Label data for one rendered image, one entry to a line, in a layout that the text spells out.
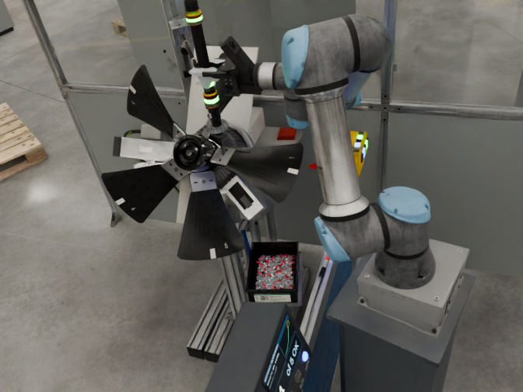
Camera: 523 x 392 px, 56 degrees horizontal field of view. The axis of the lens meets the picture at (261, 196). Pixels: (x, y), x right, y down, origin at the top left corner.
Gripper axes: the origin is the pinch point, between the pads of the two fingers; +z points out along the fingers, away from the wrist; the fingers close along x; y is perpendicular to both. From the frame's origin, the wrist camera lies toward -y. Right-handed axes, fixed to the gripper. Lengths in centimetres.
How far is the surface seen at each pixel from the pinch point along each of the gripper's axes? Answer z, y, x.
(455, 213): -82, 108, 70
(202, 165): 1.7, 31.4, -6.7
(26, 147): 232, 137, 116
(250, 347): -38, 25, -69
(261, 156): -15.5, 32.0, 1.6
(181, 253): 5, 53, -26
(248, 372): -40, 25, -75
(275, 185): -23.1, 35.4, -7.8
